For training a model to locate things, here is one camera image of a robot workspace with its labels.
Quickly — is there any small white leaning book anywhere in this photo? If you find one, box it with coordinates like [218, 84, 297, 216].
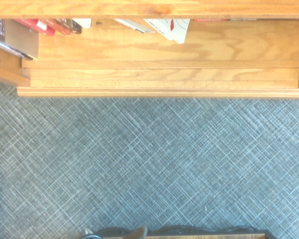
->
[72, 18, 92, 29]

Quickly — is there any oak wooden bookshelf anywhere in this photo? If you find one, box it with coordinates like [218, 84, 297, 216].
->
[0, 0, 299, 100]

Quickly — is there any black coiled cable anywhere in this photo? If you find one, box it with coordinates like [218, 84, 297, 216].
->
[79, 225, 255, 239]

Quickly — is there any tan book with dark spine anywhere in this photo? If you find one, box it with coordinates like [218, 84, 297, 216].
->
[0, 18, 40, 61]

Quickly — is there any thin white leaning book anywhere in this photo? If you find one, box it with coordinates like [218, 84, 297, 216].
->
[114, 18, 156, 34]

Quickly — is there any brown red leaning book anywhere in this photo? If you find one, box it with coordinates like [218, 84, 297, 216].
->
[43, 18, 82, 35]

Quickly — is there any white book with red lips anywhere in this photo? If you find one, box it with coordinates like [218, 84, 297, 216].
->
[143, 18, 191, 45]

